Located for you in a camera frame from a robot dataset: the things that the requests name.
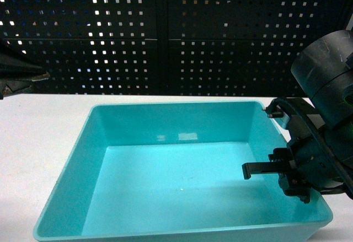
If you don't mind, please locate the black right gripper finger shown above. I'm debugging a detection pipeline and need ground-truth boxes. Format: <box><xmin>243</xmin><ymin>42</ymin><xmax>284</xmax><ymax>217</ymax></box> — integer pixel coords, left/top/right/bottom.
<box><xmin>242</xmin><ymin>162</ymin><xmax>290</xmax><ymax>180</ymax></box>
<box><xmin>284</xmin><ymin>185</ymin><xmax>311</xmax><ymax>204</ymax></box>

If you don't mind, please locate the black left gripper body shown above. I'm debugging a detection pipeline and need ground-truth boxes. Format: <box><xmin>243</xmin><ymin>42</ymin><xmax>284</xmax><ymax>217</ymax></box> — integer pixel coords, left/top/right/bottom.
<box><xmin>1</xmin><ymin>40</ymin><xmax>19</xmax><ymax>100</ymax></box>

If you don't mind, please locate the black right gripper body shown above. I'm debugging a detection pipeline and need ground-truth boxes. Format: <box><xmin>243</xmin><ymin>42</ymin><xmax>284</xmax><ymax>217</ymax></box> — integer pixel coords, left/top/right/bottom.
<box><xmin>277</xmin><ymin>98</ymin><xmax>352</xmax><ymax>197</ymax></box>

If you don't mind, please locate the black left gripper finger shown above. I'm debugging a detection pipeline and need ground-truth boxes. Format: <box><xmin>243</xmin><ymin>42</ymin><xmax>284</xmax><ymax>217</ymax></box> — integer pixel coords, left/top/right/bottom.
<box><xmin>8</xmin><ymin>57</ymin><xmax>50</xmax><ymax>82</ymax></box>
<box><xmin>1</xmin><ymin>79</ymin><xmax>33</xmax><ymax>99</ymax></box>

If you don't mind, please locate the turquoise plastic bin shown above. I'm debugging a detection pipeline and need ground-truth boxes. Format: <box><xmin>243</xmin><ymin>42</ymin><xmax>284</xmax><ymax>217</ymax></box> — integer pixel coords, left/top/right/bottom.
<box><xmin>33</xmin><ymin>101</ymin><xmax>333</xmax><ymax>241</ymax></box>

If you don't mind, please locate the black perforated metal panel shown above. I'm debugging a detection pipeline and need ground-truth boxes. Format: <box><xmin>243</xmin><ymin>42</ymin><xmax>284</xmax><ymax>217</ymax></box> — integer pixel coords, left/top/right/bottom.
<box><xmin>1</xmin><ymin>0</ymin><xmax>352</xmax><ymax>97</ymax></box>

